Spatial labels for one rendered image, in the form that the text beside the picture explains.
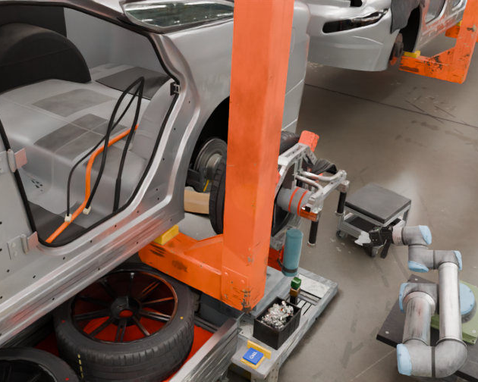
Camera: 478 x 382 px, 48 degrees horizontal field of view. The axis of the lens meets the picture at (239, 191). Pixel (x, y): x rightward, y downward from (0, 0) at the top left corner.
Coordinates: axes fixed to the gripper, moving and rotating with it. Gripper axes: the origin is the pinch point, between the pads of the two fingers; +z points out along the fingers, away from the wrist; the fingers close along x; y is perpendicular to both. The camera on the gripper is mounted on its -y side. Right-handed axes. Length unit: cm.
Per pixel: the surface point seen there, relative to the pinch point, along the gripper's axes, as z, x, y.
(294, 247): 24.9, 20.5, 10.6
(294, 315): 16, 54, -6
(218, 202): 49, 34, 46
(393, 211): 15, -100, -32
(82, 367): 89, 116, 9
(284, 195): 27.0, 9.5, 34.8
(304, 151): 15, -3, 53
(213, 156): 70, -2, 59
